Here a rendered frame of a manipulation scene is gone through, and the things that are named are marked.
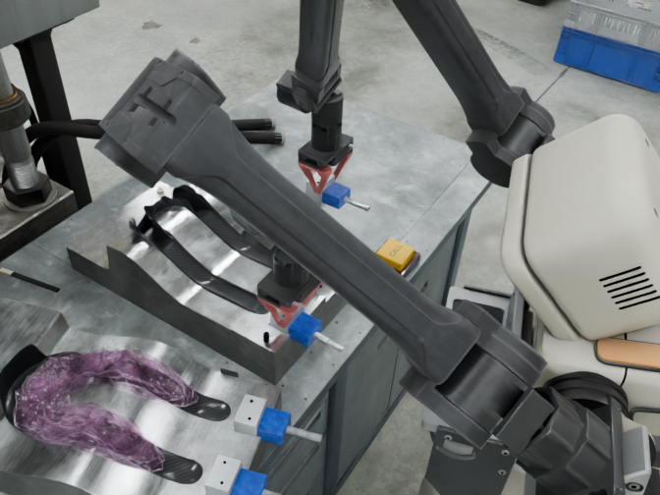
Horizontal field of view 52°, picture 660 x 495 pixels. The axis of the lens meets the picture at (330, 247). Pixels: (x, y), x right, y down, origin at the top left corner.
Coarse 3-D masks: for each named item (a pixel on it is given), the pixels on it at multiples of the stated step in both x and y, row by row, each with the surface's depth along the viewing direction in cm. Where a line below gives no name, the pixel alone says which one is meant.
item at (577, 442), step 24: (576, 408) 64; (600, 408) 66; (552, 432) 59; (576, 432) 61; (600, 432) 62; (528, 456) 61; (552, 456) 60; (576, 456) 60; (600, 456) 61; (552, 480) 61; (576, 480) 60; (600, 480) 60; (624, 480) 60
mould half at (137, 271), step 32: (128, 224) 136; (160, 224) 125; (192, 224) 127; (96, 256) 128; (128, 256) 118; (160, 256) 121; (224, 256) 126; (128, 288) 125; (160, 288) 118; (192, 288) 120; (256, 288) 120; (192, 320) 118; (224, 320) 114; (256, 320) 114; (320, 320) 122; (224, 352) 119; (256, 352) 112; (288, 352) 114
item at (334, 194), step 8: (328, 184) 133; (336, 184) 134; (312, 192) 133; (328, 192) 132; (336, 192) 132; (344, 192) 132; (320, 200) 133; (328, 200) 132; (336, 200) 131; (344, 200) 132; (352, 200) 131; (360, 208) 131; (368, 208) 131
